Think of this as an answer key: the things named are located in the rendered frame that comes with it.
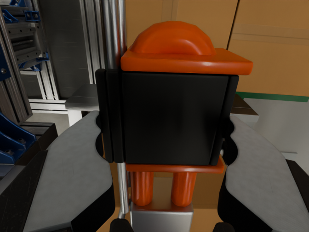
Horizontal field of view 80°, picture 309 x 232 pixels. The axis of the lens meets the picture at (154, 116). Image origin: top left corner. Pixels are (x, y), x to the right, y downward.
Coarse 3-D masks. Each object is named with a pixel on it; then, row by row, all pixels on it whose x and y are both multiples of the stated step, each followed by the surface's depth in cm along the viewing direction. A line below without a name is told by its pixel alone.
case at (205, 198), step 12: (204, 180) 47; (216, 180) 47; (204, 192) 43; (216, 192) 44; (204, 204) 41; (216, 204) 41; (204, 216) 41; (216, 216) 41; (108, 228) 43; (192, 228) 43; (204, 228) 43
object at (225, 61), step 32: (128, 64) 10; (160, 64) 10; (192, 64) 10; (224, 64) 10; (128, 96) 11; (160, 96) 11; (192, 96) 11; (224, 96) 11; (128, 128) 12; (160, 128) 12; (192, 128) 12; (128, 160) 13; (160, 160) 13; (192, 160) 13
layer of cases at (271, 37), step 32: (128, 0) 56; (160, 0) 56; (192, 0) 56; (224, 0) 56; (256, 0) 56; (288, 0) 56; (128, 32) 60; (224, 32) 60; (256, 32) 60; (288, 32) 60; (256, 64) 65; (288, 64) 65
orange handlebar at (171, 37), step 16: (144, 32) 11; (160, 32) 11; (176, 32) 11; (192, 32) 11; (144, 48) 11; (160, 48) 11; (176, 48) 11; (192, 48) 11; (208, 48) 11; (144, 176) 16; (176, 176) 17; (192, 176) 16; (144, 192) 17; (176, 192) 17; (192, 192) 18
